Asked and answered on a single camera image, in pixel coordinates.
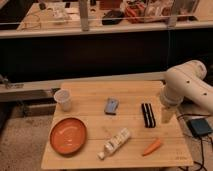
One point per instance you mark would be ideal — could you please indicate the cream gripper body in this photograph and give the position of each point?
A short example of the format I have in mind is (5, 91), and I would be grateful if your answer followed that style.
(167, 114)

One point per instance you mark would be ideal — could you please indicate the orange pepper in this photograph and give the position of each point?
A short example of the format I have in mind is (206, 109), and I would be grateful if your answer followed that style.
(152, 147)

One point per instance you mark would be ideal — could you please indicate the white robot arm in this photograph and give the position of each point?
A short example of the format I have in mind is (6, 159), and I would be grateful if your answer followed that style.
(185, 81)

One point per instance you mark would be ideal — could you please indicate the orange ceramic bowl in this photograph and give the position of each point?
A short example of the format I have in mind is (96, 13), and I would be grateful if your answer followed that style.
(68, 136)

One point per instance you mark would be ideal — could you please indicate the black striped rectangular case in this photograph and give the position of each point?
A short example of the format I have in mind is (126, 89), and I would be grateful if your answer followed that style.
(148, 115)

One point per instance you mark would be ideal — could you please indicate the black power box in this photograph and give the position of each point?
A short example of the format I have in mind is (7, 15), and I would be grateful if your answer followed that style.
(199, 127)

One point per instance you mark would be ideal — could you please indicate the blue grey sponge block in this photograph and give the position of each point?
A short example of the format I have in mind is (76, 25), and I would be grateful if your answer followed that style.
(111, 106)

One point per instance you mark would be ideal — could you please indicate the white plastic bottle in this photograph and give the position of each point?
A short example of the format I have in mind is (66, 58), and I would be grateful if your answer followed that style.
(113, 144)

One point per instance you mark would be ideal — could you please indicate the orange red items pile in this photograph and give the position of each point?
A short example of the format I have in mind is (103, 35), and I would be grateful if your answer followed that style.
(135, 13)

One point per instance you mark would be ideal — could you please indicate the translucent plastic cup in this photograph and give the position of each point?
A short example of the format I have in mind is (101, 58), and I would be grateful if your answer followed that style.
(63, 98)

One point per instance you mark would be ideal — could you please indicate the black bag on shelf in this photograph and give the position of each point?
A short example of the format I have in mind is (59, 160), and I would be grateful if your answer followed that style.
(112, 17)

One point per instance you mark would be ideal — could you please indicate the metal rail beam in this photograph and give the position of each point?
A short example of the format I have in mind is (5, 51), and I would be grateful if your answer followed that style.
(46, 89)

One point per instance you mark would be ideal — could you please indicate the grey vertical post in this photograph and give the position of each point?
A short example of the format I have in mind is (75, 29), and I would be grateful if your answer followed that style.
(83, 9)

